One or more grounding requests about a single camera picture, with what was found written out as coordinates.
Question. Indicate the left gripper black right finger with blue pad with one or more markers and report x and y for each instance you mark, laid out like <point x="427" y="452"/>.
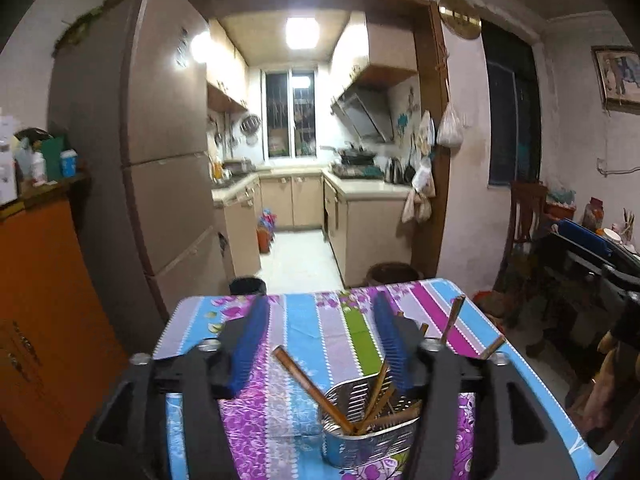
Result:
<point x="513" y="435"/>

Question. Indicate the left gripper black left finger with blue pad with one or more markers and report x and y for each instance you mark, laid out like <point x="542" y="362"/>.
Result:
<point x="157" y="401"/>

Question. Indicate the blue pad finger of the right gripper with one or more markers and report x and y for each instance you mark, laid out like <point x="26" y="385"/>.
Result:
<point x="583" y="237"/>

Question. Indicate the long wooden chopstick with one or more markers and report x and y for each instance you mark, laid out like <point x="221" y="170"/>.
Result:
<point x="411" y="412"/>

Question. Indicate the short wooden chopstick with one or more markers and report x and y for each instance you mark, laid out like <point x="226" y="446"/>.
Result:
<point x="280" y="354"/>

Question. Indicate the kitchen window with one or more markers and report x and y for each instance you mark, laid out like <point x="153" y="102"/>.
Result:
<point x="290" y="114"/>

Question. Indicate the cluttered wooden side table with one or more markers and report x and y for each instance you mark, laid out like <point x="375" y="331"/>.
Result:
<point x="560" y="204"/>

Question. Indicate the wooden chair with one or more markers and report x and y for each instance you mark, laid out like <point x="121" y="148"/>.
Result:
<point x="525" y="214"/>

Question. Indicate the orange wooden cabinet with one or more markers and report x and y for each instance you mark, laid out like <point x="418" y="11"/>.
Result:
<point x="59" y="353"/>

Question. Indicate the blue perforated utensil holder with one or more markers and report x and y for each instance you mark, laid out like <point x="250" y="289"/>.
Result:
<point x="351" y="398"/>

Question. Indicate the dark interior window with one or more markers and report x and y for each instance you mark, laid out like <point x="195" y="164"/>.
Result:
<point x="514" y="100"/>

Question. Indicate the white hanging plastic bag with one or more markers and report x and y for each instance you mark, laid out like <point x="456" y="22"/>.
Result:
<point x="450" y="133"/>

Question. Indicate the framed elephant picture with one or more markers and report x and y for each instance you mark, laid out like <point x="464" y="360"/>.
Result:
<point x="617" y="68"/>

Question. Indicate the floral striped tablecloth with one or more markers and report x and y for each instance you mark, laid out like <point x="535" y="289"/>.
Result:
<point x="273" y="426"/>

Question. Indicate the steel kettle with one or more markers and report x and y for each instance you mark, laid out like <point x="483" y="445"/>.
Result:
<point x="393" y="172"/>

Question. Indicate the black wok on stove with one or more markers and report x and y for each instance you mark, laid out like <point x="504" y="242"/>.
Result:
<point x="352" y="156"/>

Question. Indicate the steel range hood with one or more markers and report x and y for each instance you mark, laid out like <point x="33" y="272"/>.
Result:
<point x="366" y="112"/>

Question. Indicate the white microwave oven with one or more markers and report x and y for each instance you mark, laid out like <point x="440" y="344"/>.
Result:
<point x="8" y="189"/>

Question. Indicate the blue lidded cup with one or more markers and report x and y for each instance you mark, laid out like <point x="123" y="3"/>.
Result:
<point x="68" y="162"/>

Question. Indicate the white bottle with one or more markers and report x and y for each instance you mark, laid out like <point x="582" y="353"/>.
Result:
<point x="39" y="170"/>

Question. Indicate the grey refrigerator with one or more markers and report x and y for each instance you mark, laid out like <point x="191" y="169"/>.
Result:
<point x="128" y="96"/>

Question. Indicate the round gold wall clock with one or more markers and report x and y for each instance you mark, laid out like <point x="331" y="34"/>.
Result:
<point x="460" y="18"/>

